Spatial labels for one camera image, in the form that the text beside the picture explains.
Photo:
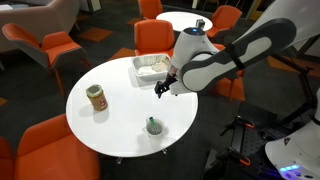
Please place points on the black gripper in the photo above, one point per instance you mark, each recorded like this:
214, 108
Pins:
168, 84

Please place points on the green marker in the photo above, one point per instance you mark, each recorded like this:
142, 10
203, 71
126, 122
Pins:
153, 124

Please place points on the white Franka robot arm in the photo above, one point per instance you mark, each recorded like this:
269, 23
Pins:
213, 66

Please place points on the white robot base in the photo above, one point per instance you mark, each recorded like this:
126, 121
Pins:
296, 153

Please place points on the white cup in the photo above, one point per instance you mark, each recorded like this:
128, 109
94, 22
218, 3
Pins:
155, 129

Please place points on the beige wrapper in tray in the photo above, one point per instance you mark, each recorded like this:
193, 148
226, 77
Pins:
161, 66

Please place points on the white paper in tray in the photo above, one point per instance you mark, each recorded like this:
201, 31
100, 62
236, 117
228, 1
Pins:
146, 70

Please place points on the aluminium foil tray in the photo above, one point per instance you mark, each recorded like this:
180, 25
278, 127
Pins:
148, 68

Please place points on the orange chair with wide backrest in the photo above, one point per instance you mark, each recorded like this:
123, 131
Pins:
155, 36

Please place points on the brown jar with label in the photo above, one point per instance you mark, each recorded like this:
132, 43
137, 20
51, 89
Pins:
97, 98

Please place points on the orange chair with dark back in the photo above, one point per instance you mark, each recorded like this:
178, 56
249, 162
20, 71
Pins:
230, 88

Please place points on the small round white table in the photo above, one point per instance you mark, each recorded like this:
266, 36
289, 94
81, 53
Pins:
173, 20

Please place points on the small black device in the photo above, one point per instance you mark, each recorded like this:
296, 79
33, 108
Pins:
200, 22

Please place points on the black clamp with orange trigger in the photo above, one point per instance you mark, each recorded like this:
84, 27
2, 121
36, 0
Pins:
245, 124
241, 160

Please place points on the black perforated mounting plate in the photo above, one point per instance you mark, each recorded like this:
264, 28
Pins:
253, 143

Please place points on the orange chair with grey shell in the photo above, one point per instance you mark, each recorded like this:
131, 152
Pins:
53, 46

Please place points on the large orange chair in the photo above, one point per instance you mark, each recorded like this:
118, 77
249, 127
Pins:
53, 153

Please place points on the black tripod stand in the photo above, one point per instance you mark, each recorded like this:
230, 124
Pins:
300, 71

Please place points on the orange chair at frame edge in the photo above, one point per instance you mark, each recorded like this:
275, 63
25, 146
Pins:
5, 160

